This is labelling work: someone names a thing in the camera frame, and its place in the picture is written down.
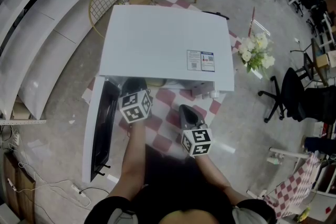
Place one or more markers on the white metal shelving rack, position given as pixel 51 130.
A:
pixel 39 34

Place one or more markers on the person's black clothed body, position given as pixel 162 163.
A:
pixel 170 186

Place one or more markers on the white power strip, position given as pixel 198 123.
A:
pixel 77 190
pixel 16 139

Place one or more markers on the person's left forearm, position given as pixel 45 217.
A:
pixel 134 154

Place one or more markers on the tall white vase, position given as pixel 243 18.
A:
pixel 257 73

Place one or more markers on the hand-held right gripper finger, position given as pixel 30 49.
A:
pixel 198 119
pixel 185 118

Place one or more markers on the cardboard box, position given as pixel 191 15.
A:
pixel 22 111

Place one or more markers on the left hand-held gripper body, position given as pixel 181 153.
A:
pixel 135 107

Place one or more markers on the white microwave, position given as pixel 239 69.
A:
pixel 162 42

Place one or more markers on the white flower bouquet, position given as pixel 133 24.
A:
pixel 256 52

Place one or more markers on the brown wooden cabinet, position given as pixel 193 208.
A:
pixel 21 191

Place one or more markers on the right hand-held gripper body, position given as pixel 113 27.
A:
pixel 197 141

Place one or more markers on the black office chair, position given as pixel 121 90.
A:
pixel 291 91
pixel 320 102

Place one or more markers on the person's right forearm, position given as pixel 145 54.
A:
pixel 212 175

